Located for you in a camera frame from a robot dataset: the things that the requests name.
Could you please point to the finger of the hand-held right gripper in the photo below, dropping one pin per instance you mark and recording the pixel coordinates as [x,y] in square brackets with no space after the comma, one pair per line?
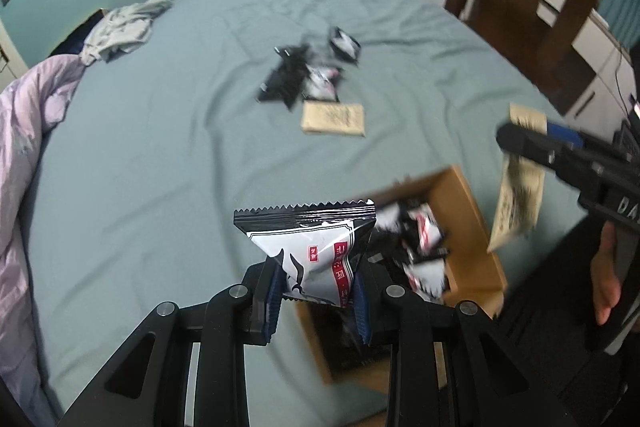
[562,133]
[540,152]

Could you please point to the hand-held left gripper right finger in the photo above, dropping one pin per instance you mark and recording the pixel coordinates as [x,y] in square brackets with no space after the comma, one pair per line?
[361,312]

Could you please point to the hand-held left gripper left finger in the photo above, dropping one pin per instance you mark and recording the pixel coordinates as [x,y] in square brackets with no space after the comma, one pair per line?
[272,307]

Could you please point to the beige snack packet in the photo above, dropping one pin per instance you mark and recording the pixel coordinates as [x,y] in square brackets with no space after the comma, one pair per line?
[332,119]
[520,202]

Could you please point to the black white bird print packet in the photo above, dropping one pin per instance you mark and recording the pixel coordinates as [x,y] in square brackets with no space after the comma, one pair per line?
[310,252]

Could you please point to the brown cardboard box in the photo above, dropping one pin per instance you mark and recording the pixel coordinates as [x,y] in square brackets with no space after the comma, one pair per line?
[465,217]

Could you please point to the pile of black snack packets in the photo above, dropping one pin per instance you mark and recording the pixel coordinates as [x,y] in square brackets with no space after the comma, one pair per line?
[300,77]

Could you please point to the person's right hand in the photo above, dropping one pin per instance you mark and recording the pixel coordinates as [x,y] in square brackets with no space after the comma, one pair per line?
[606,277]

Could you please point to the white drawer unit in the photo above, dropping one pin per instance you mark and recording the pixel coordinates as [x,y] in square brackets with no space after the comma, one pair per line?
[597,77]

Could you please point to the teal bed sheet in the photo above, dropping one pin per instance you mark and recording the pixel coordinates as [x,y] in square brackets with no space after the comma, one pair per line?
[150,182]

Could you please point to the dark cloth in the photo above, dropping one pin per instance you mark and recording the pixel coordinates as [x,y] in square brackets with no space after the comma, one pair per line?
[550,357]

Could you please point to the lavender quilt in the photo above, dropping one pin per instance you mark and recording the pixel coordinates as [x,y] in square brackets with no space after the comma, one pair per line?
[25,157]

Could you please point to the grey crumpled garment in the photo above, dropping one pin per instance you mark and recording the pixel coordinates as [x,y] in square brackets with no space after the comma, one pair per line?
[120,29]

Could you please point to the dark blue pillow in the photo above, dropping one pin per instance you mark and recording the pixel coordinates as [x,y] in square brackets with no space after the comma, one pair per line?
[75,39]

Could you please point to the cream wardrobe door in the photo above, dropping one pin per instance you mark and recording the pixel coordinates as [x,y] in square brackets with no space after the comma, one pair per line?
[10,57]

